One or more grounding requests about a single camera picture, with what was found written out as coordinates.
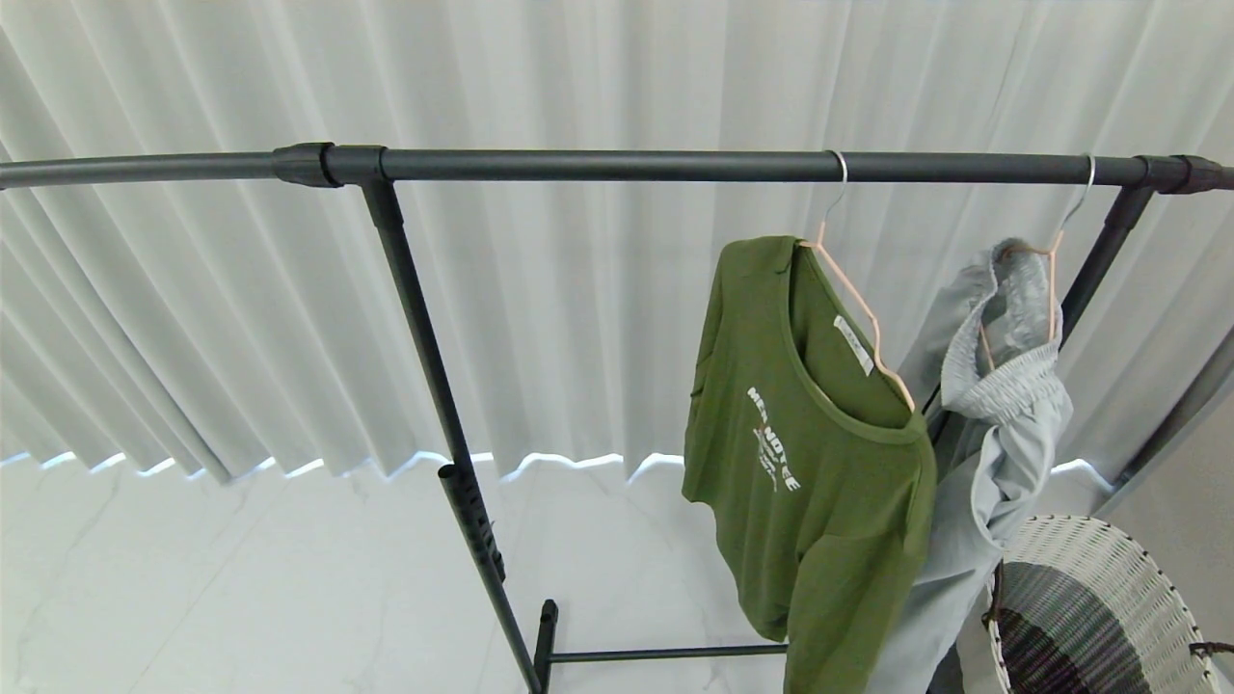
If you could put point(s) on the green long-sleeved shirt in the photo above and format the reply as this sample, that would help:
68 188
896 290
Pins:
819 540

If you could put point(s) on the pale grey shorts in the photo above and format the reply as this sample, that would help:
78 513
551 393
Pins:
1003 453

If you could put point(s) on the white laundry basket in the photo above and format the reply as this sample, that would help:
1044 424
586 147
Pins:
1109 578

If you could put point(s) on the black clothes rack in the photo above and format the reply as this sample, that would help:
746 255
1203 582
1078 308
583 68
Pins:
578 165

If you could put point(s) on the white curtain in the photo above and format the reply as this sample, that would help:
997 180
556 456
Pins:
578 337

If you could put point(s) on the pink clothes hanger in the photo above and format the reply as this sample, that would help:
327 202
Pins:
1053 289
844 169

